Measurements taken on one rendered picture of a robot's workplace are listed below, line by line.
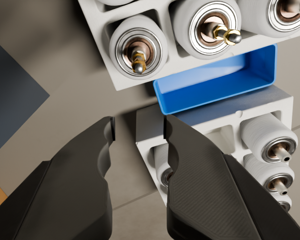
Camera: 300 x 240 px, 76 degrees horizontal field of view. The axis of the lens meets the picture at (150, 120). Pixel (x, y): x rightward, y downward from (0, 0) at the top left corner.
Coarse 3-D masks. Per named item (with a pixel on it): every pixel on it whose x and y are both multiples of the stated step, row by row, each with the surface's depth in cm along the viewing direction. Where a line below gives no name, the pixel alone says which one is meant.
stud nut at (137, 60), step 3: (135, 60) 24; (138, 60) 24; (141, 60) 24; (132, 63) 24; (135, 63) 24; (141, 63) 24; (144, 63) 24; (132, 66) 24; (144, 66) 24; (132, 69) 24; (144, 69) 24; (135, 72) 24
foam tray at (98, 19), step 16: (80, 0) 33; (96, 0) 34; (144, 0) 33; (160, 0) 33; (176, 0) 43; (96, 16) 34; (112, 16) 34; (128, 16) 34; (160, 16) 34; (96, 32) 35; (112, 32) 41; (240, 32) 42; (176, 48) 38; (240, 48) 38; (256, 48) 38; (112, 64) 38; (176, 64) 39; (192, 64) 39; (112, 80) 40; (128, 80) 40; (144, 80) 40
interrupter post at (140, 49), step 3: (135, 48) 29; (138, 48) 29; (141, 48) 29; (132, 51) 29; (135, 51) 28; (141, 51) 28; (144, 51) 29; (132, 54) 28; (144, 54) 28; (132, 60) 28
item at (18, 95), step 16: (0, 48) 52; (0, 64) 49; (16, 64) 54; (0, 80) 46; (16, 80) 51; (32, 80) 56; (0, 96) 44; (16, 96) 48; (32, 96) 53; (48, 96) 59; (0, 112) 42; (16, 112) 46; (32, 112) 50; (0, 128) 41; (16, 128) 44; (0, 144) 39
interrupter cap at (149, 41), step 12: (120, 36) 29; (132, 36) 29; (144, 36) 29; (156, 36) 29; (120, 48) 30; (132, 48) 30; (144, 48) 30; (156, 48) 30; (120, 60) 31; (156, 60) 31; (132, 72) 32; (144, 72) 32
